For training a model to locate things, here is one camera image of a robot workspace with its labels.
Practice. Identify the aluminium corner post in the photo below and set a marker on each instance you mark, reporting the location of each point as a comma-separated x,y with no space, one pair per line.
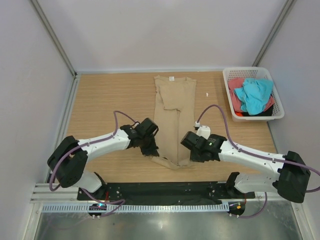
49,29
275,29

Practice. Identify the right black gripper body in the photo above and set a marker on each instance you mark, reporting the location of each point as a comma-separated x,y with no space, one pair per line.
200,155

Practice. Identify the white plastic laundry basket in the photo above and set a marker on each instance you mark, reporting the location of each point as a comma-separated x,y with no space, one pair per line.
257,73

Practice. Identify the pink t shirt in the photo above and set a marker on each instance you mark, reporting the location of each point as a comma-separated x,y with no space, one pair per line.
232,84

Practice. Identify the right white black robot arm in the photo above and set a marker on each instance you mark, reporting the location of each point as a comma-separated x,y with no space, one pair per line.
286,174

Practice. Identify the right aluminium corner post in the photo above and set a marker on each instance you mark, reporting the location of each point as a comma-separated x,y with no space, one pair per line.
275,29

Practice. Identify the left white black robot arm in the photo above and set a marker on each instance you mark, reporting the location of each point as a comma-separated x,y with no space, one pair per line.
69,159

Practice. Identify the left aluminium corner post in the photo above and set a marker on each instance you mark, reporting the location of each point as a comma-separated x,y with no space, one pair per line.
49,29

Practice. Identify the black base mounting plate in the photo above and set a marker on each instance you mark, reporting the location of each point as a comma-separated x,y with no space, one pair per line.
170,193

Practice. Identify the turquoise t shirt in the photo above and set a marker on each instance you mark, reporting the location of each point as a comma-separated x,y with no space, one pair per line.
255,95

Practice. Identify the beige t shirt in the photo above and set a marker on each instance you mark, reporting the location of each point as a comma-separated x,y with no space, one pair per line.
174,113

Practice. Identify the black garment in basket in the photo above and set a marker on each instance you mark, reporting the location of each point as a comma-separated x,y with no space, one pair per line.
266,113

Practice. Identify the white slotted cable duct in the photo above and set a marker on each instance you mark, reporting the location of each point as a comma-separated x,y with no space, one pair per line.
98,207

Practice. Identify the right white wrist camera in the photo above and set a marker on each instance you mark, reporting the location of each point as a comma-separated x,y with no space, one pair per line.
202,130

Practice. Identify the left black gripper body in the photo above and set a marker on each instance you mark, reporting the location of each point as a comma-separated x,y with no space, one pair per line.
147,146

